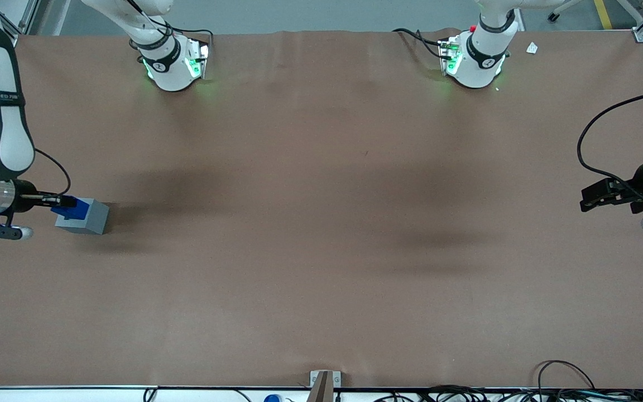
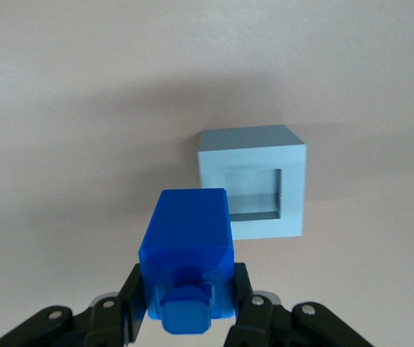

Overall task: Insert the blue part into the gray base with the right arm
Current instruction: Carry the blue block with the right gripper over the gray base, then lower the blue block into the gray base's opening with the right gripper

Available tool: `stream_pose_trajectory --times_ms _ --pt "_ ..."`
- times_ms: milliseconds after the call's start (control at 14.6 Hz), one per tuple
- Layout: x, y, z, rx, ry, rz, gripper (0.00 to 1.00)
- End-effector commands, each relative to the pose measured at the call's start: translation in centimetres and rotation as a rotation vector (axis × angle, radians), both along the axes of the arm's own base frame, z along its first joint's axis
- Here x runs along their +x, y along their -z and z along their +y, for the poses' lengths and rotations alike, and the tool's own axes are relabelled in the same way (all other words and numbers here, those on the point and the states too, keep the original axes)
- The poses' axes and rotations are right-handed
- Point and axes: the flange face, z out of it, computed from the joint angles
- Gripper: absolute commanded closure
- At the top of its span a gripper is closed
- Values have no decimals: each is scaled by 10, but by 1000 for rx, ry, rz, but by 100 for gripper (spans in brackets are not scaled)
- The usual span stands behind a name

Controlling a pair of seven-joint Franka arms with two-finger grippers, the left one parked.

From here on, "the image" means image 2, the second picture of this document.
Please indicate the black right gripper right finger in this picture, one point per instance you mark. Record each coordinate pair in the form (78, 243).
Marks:
(271, 325)

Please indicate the gray square-hole base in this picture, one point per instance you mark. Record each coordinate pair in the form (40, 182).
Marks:
(293, 195)

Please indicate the blue plastic part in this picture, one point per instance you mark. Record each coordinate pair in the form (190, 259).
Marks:
(186, 231)

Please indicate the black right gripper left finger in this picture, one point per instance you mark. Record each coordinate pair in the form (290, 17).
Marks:
(94, 325)

